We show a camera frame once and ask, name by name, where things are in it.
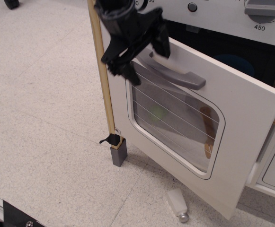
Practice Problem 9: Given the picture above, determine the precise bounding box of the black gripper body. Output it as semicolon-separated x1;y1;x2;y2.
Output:
101;7;170;75

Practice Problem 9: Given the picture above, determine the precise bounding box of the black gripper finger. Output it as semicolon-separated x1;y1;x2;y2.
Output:
120;64;141;85

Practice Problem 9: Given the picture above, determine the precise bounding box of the grey oven door handle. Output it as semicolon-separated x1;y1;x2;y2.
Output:
136;52;206;90

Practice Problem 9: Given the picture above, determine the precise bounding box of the white toy oven door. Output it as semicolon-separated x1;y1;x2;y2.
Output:
97;23;275;220

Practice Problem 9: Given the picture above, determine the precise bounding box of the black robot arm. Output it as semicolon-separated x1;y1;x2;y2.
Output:
94;0;170;86

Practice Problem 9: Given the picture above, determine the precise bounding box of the blue round oven disc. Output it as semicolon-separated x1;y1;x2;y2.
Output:
213;54;255;77

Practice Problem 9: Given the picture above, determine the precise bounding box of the light wooden cabinet leg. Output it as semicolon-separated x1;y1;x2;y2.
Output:
87;0;125;151

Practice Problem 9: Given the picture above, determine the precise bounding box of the green toy vegetable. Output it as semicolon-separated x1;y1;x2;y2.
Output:
149;105;168;122

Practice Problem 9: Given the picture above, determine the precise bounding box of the black tape piece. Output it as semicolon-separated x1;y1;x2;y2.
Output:
99;133;120;146

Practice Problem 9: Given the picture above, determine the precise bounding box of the grey leg foot cap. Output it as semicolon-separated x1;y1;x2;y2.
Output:
110;139;127;167

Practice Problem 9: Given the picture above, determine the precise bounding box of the wooden spatula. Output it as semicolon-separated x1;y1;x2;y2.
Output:
200;106;216;159

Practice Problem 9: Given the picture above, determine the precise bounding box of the black wheel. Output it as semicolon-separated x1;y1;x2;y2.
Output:
4;0;19;10

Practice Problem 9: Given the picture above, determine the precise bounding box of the white toy kitchen cabinet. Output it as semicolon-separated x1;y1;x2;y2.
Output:
96;0;275;204

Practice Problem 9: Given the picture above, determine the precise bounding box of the grey temperature knob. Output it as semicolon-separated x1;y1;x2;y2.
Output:
244;0;275;24

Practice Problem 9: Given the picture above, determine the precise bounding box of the white toy salt shaker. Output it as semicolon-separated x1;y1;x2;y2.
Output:
167;188;189;223

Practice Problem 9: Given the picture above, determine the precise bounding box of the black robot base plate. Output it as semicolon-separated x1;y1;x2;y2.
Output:
3;200;44;227

